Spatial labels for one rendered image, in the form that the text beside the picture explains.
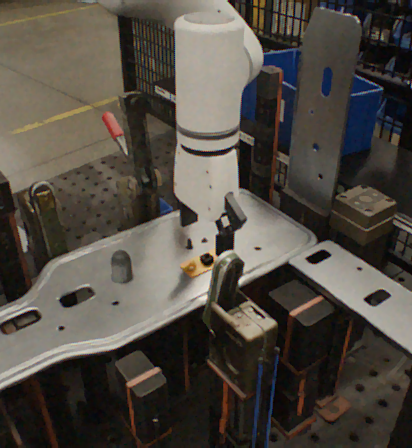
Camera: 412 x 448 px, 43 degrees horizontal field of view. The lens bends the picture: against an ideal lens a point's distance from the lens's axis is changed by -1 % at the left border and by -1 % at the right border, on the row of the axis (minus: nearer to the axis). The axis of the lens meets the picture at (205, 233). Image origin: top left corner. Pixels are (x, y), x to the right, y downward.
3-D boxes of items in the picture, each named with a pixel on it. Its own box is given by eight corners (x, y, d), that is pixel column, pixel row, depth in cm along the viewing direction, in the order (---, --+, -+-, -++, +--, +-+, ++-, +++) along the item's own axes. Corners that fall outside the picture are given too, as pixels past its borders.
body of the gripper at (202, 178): (164, 128, 72) (166, 197, 79) (207, 156, 66) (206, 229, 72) (207, 116, 76) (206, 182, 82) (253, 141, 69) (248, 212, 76)
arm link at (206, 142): (162, 116, 70) (163, 136, 72) (200, 139, 65) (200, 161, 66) (212, 102, 75) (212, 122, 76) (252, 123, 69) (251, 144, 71)
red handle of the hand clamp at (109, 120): (136, 184, 90) (96, 113, 94) (134, 191, 92) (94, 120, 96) (157, 177, 92) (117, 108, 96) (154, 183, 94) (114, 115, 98)
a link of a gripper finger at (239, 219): (207, 177, 73) (206, 209, 77) (242, 204, 69) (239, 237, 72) (214, 174, 74) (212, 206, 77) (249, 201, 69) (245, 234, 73)
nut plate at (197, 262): (192, 278, 80) (192, 272, 80) (178, 266, 83) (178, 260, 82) (234, 258, 84) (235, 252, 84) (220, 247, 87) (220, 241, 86)
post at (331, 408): (329, 424, 94) (357, 307, 77) (287, 384, 101) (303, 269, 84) (353, 406, 97) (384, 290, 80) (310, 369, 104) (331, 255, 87)
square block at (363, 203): (336, 365, 105) (369, 216, 84) (308, 341, 110) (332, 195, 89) (362, 347, 108) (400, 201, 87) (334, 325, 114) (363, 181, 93)
